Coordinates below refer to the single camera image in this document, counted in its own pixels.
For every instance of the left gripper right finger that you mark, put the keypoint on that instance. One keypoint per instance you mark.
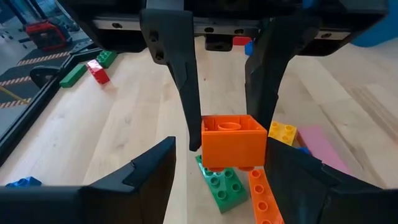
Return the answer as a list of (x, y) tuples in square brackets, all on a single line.
[(326, 193)]

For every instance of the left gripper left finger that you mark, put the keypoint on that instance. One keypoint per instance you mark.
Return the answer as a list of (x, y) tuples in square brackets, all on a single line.
[(109, 199)]

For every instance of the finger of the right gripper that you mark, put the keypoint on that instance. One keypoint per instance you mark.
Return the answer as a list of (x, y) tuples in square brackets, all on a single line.
[(267, 77), (183, 77)]

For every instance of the blue rectangular block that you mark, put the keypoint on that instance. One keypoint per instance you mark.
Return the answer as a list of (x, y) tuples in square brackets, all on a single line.
[(248, 48), (304, 151)]

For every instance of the red rectangular block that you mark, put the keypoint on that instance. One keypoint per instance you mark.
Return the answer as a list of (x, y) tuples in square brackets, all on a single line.
[(98, 72), (242, 40)]

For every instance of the pink long block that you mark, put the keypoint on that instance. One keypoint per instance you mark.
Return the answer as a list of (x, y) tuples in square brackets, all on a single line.
[(320, 146)]

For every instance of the yellow square block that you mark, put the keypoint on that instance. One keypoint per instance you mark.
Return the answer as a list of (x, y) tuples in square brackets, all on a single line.
[(284, 132)]

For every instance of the orange square block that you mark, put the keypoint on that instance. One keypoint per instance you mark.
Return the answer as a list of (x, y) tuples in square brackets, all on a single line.
[(233, 146)]

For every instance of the green rectangular block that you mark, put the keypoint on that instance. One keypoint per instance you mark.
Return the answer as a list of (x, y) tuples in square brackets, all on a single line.
[(105, 57), (224, 186)]

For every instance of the red and black toolbox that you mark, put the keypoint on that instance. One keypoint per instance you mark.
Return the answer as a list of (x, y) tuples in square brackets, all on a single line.
[(46, 34)]

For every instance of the orange rectangular block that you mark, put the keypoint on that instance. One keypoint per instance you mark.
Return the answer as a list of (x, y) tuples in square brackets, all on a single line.
[(264, 202)]

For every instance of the green long block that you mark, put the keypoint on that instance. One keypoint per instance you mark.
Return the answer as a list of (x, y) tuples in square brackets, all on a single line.
[(73, 75)]

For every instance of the blue square block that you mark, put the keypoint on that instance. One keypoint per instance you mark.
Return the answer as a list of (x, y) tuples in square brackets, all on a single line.
[(23, 182)]

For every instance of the blue plastic bin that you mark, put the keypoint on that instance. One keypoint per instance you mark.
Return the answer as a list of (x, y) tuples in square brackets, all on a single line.
[(382, 31)]

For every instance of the black aluminium table frame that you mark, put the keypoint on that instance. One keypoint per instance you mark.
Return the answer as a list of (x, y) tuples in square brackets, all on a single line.
[(28, 109)]

